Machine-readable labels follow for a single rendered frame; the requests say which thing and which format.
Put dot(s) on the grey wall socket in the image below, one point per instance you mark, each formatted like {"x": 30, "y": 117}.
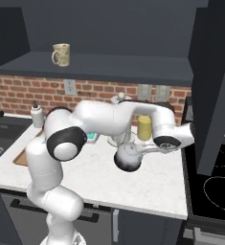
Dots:
{"x": 70, "y": 86}
{"x": 162, "y": 93}
{"x": 145, "y": 92}

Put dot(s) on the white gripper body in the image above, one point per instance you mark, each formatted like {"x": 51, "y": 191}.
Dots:
{"x": 188, "y": 134}

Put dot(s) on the yellow cylindrical cup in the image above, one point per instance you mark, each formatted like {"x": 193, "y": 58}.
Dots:
{"x": 145, "y": 128}

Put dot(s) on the black hob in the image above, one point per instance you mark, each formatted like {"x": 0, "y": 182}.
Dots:
{"x": 213, "y": 188}

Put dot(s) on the wooden tray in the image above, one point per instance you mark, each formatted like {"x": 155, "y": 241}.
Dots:
{"x": 21, "y": 158}

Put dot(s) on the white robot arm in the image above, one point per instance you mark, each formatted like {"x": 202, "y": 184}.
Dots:
{"x": 56, "y": 178}

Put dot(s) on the black countertop appliance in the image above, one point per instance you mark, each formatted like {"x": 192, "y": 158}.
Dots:
{"x": 188, "y": 110}

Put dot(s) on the black sink basin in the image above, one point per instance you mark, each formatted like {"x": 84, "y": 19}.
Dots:
{"x": 5, "y": 137}

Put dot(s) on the dark grey narrow cabinet door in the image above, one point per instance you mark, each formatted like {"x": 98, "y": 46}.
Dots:
{"x": 7, "y": 38}

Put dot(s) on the teal sponge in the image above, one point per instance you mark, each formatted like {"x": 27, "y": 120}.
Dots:
{"x": 93, "y": 137}

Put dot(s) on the beige patterned mug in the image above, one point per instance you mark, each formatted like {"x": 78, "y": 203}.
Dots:
{"x": 62, "y": 55}

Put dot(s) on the dark grey wall cabinet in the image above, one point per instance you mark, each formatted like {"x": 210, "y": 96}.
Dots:
{"x": 117, "y": 48}

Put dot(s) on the dark oven front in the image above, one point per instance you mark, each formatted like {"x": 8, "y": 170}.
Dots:
{"x": 209, "y": 236}

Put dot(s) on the white soap dispenser bottle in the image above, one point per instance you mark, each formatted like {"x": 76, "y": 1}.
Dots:
{"x": 37, "y": 116}

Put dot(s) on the grey drawer front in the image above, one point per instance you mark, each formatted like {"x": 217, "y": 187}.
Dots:
{"x": 24, "y": 223}

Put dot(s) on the dark grey wide cabinet door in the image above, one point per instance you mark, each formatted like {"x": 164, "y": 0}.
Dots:
{"x": 213, "y": 95}

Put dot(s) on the dark grey base cupboard door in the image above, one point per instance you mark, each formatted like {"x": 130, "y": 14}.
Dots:
{"x": 146, "y": 228}

